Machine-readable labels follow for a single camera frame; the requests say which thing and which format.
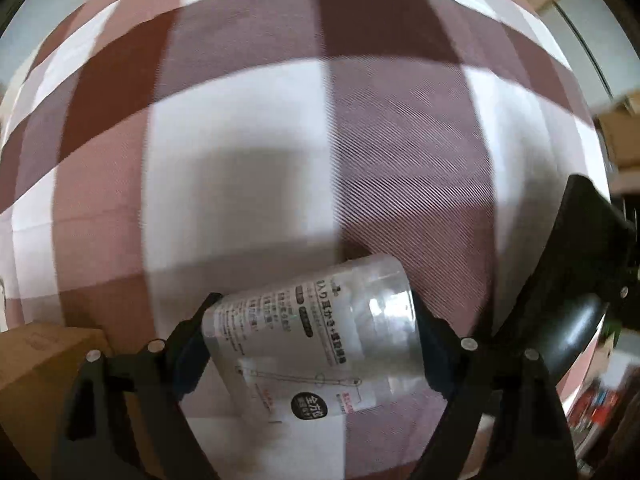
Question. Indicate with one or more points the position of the white refrigerator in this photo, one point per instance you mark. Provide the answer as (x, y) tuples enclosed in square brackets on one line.
[(590, 45)]

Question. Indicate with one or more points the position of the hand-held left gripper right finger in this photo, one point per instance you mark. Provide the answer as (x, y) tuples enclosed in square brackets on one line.
[(432, 360)]

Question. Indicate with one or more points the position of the checked tablecloth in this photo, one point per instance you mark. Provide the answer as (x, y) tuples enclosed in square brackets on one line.
[(400, 185)]

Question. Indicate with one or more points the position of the cardboard box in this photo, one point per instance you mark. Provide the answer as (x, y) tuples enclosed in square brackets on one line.
[(35, 360)]

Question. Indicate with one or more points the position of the clear cotton swab container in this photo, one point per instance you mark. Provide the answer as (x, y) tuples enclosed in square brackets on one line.
[(310, 340)]

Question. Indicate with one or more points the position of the brown carton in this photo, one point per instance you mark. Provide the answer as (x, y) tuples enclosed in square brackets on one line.
[(620, 135)]

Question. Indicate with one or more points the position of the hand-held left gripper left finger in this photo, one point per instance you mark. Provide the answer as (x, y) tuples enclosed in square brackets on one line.
[(192, 362)]

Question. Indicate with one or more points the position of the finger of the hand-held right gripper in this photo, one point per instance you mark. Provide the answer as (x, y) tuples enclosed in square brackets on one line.
[(580, 230)]

